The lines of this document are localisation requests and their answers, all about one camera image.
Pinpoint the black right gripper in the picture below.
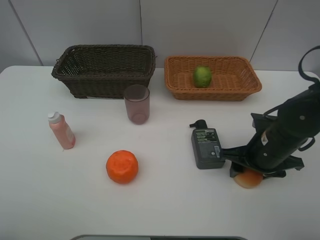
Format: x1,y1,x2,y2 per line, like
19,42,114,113
222,113,305,180

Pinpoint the red yellow peach fruit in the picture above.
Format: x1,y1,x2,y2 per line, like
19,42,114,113
233,168,264,189

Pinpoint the dark green pump bottle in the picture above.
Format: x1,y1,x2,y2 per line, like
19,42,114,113
189,119,225,170

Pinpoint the green lime fruit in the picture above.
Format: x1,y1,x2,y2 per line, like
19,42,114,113
193,66,212,88

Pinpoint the translucent purple plastic cup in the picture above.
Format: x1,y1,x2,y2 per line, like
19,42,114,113
123,84,150,125

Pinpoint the pink bottle white cap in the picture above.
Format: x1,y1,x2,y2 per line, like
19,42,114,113
47,111,76,150

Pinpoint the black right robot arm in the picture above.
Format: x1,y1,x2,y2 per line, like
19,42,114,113
222,83,320,180

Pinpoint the orange wicker basket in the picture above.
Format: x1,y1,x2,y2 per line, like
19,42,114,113
164,55,262,102

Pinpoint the orange tangerine fruit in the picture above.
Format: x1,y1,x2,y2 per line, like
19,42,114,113
105,150,139,184

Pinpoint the dark brown wicker basket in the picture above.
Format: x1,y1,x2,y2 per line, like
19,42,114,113
51,44,156,99

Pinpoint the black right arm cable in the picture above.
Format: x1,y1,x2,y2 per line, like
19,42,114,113
298,45,320,83

